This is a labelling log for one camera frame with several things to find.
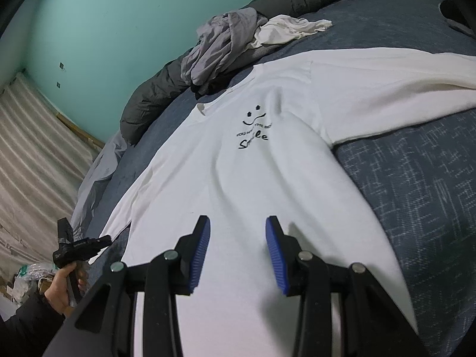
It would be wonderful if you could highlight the person's left hand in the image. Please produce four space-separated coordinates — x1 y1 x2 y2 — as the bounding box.
45 262 90 317

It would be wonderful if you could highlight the crumpled white garment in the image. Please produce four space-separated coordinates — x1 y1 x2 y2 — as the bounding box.
253 14 333 45

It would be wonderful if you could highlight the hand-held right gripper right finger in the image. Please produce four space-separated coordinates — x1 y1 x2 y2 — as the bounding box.
265 216 432 357

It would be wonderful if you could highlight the beige striped curtain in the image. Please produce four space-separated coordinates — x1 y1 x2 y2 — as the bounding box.
0 71 105 298

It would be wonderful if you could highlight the white printed t-shirt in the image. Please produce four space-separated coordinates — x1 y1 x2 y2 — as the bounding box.
98 46 476 357

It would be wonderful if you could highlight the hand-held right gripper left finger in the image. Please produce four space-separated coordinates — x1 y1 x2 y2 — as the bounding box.
43 215 211 357

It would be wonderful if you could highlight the brown cardboard box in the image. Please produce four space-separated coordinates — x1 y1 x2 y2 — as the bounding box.
37 277 60 295

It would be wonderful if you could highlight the folded black garment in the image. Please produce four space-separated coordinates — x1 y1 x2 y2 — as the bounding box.
439 0 476 35

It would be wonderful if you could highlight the wooden frame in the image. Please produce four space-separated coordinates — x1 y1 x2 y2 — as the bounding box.
56 112 107 149

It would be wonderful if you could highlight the dark grey rolled duvet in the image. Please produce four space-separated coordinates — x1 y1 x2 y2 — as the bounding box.
120 0 395 145

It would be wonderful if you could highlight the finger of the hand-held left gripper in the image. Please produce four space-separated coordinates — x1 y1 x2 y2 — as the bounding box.
88 235 112 254

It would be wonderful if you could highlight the clear plastic bag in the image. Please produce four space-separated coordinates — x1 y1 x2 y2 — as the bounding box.
13 262 56 289

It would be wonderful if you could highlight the person's left forearm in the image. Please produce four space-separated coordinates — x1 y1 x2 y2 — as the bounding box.
0 292 69 357

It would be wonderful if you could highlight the light grey pillow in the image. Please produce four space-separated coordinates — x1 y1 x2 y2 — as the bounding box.
71 130 129 231

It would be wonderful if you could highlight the light grey garment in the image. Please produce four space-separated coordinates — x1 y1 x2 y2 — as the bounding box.
181 9 269 87

